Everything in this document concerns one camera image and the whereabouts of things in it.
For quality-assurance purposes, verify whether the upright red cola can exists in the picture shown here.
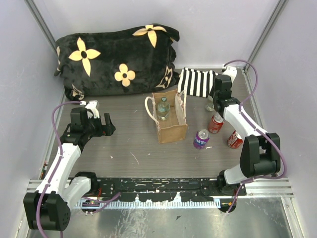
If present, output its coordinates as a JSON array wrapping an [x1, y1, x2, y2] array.
[[208, 113, 224, 133]]

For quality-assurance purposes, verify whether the black floral plush blanket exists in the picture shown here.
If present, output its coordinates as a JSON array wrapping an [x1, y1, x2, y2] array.
[[54, 24, 180, 101]]

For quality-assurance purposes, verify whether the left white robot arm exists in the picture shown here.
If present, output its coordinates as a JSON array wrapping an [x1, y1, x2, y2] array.
[[23, 101, 115, 232]]

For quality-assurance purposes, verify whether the purple Fanta can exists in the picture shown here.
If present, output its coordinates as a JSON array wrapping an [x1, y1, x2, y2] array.
[[193, 129, 210, 149]]

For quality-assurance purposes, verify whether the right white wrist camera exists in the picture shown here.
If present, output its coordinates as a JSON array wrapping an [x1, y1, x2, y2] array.
[[222, 64, 237, 83]]

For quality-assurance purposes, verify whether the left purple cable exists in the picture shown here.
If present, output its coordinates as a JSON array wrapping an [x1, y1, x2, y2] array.
[[36, 100, 86, 238]]

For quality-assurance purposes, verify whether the lying red Coca-Cola can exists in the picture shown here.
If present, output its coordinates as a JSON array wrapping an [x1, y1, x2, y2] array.
[[227, 130, 243, 149]]

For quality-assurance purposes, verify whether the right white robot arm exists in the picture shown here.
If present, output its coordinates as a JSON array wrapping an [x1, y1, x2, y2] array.
[[210, 74, 281, 195]]

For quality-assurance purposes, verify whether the clear glass soda bottle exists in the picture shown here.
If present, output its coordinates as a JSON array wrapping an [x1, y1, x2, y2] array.
[[205, 100, 214, 112], [157, 97, 170, 121]]

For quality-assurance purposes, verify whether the black white striped cloth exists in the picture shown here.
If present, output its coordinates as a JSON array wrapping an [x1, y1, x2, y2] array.
[[177, 68, 218, 98]]

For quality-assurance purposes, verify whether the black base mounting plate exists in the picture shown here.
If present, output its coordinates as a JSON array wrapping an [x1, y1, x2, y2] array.
[[83, 177, 247, 202]]

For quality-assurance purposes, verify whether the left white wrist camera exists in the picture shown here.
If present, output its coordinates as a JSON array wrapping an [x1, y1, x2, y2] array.
[[80, 100, 100, 119]]

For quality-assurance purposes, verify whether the aluminium front rail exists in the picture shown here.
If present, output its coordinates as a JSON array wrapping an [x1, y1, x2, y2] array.
[[27, 177, 295, 209]]

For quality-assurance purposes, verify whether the brown burlap canvas bag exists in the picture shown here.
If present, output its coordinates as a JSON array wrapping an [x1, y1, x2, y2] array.
[[144, 90, 188, 143]]

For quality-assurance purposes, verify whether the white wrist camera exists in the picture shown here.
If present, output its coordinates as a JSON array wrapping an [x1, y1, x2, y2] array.
[[222, 64, 237, 83], [80, 100, 100, 119]]

